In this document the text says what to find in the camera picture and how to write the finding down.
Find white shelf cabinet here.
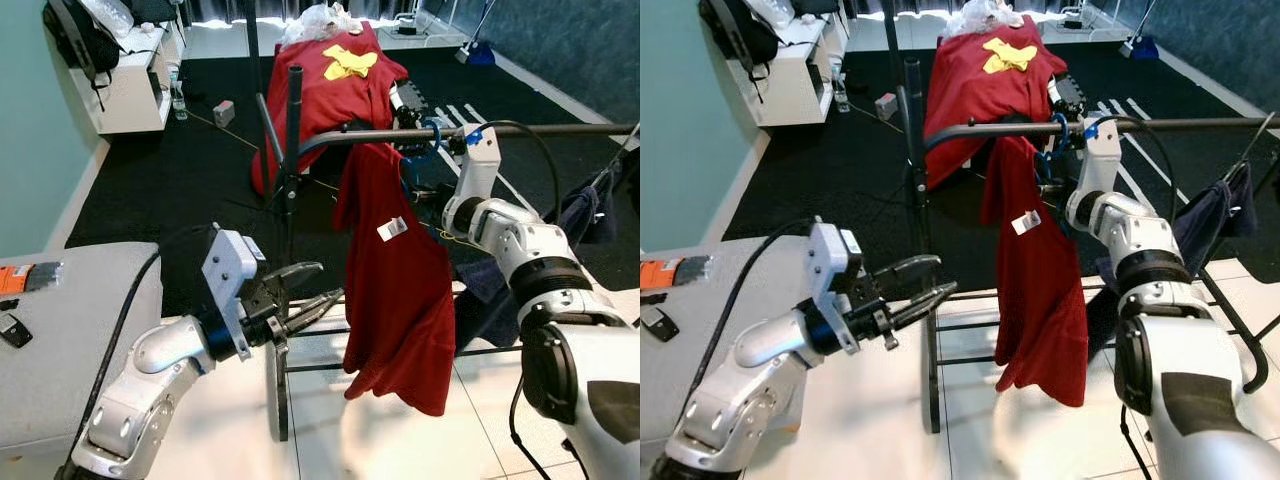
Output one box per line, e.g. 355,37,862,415
70,20,186,136
735,15,851,128

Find grey ottoman wooden feet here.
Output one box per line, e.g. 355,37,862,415
0,243,163,451
640,252,746,441

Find orange black flat item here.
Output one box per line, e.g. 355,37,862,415
0,262,63,296
640,257,713,291

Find navy t-shirt gold print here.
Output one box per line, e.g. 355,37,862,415
455,165,626,351
1095,160,1259,351

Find red cloth yellow patch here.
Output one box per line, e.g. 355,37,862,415
922,18,1071,191
250,22,409,196

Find white soft bag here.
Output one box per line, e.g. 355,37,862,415
85,0,136,31
750,0,799,26

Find grey metal hanger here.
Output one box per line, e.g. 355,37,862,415
598,128,639,193
1220,112,1279,191

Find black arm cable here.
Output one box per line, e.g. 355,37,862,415
480,120,563,229
62,225,216,471
700,218,816,401
1100,115,1183,229

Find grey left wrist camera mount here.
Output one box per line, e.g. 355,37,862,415
808,222,863,351
203,228,266,361

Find black metal clothes rack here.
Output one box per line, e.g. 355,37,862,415
905,115,1280,436
265,120,641,443

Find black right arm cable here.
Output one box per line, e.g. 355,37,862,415
480,120,563,229
1100,115,1183,229

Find black backpack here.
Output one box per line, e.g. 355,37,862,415
700,0,781,76
42,0,121,86

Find red shirt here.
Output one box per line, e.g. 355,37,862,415
980,135,1091,408
333,143,456,418

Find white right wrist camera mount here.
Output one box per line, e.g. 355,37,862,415
462,125,501,206
1078,118,1123,201

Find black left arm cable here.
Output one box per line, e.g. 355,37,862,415
700,218,816,401
62,225,216,471

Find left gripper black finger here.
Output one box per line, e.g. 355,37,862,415
890,282,959,331
283,290,343,336
262,262,324,293
870,254,943,291

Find blue dustpan with broom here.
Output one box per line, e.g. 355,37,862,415
1120,0,1161,61
457,0,498,66

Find dark curtain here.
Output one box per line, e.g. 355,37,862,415
850,0,1081,19
185,0,421,26

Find black stand pole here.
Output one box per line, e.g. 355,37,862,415
885,0,926,251
243,0,303,261

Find black machine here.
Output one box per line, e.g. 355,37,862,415
392,82,431,126
1050,75,1091,121

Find white crumpled plastic bag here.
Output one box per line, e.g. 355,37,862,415
945,0,1026,39
283,3,361,46

